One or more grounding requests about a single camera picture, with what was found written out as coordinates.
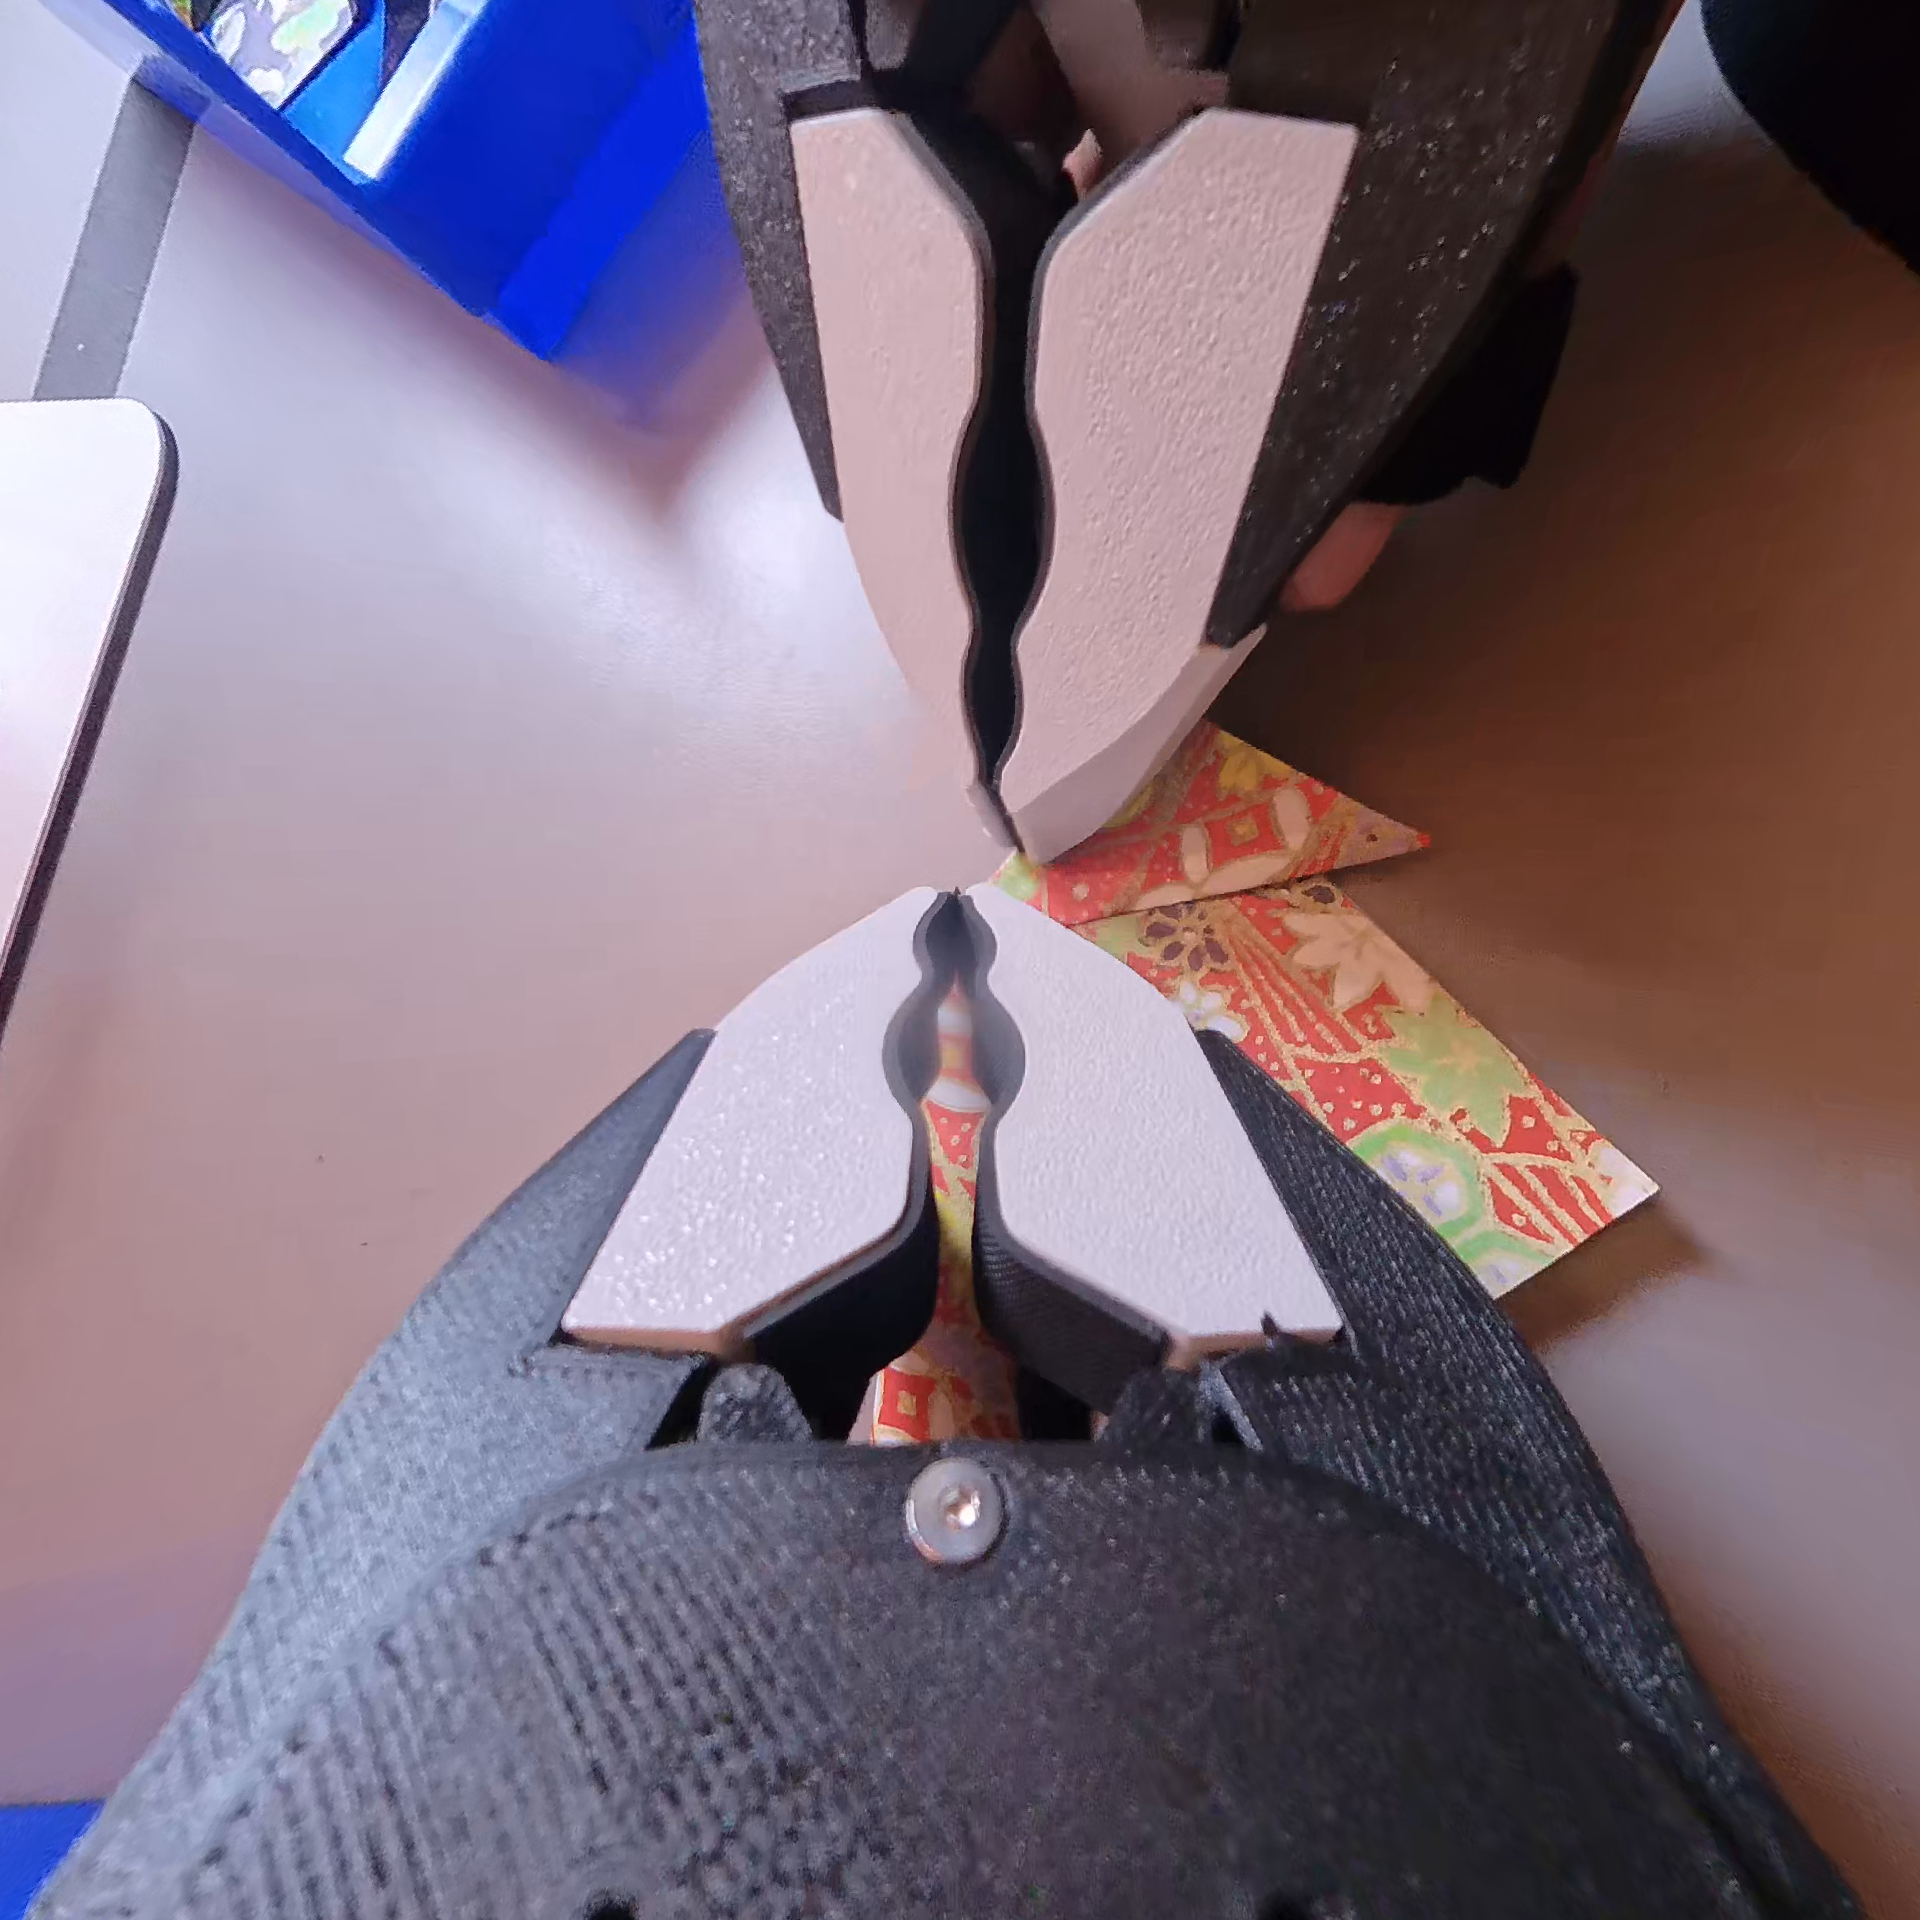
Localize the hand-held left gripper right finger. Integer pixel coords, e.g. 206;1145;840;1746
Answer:
960;886;1346;1435

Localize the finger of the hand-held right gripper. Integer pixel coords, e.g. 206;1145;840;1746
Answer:
782;91;1017;840
996;105;1365;869

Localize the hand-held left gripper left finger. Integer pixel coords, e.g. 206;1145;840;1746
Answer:
564;888;956;1435

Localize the green backed red floral paper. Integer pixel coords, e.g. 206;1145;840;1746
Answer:
863;714;1662;1449

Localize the blue plastic bin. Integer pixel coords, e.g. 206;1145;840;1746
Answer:
45;0;751;407
0;1793;106;1891

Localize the purple crane patterned paper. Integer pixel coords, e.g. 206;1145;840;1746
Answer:
166;0;436;115

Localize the person's right hand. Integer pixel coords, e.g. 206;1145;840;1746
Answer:
1276;495;1412;619

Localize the white stand plate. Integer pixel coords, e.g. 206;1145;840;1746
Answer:
0;397;183;1037

